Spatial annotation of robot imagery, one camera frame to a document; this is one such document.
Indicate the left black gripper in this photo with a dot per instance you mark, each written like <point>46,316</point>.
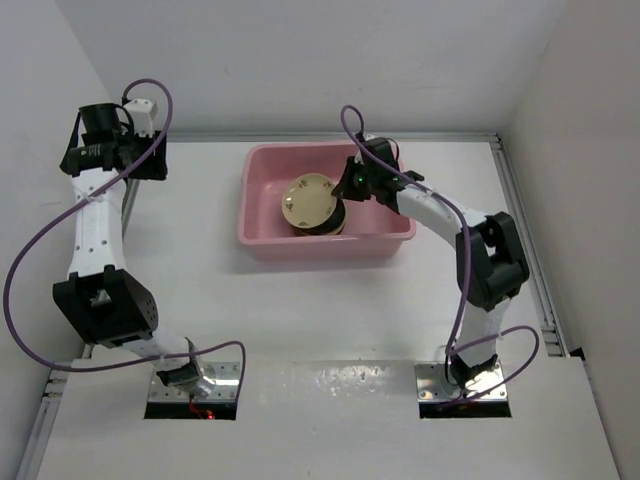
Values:
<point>153,167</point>

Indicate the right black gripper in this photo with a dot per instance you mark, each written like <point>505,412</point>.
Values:
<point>345,188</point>

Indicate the cream floral plate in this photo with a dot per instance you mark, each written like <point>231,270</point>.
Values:
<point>307,201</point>

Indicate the black plate front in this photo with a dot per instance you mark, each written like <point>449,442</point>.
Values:
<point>333,225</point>

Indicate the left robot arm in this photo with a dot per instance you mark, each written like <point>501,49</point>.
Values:
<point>103,302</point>

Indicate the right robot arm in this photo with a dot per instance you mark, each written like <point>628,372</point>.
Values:
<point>491,266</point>

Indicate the pink plastic bin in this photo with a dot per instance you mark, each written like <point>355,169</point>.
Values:
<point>371,230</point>

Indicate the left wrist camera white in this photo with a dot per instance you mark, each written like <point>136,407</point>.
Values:
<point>143,113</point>

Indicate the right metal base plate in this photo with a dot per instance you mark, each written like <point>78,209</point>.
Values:
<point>433,387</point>

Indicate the metal base plate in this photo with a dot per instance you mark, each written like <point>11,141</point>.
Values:
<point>433,387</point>
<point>217,383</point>

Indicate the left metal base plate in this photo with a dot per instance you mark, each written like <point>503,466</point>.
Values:
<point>217,383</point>

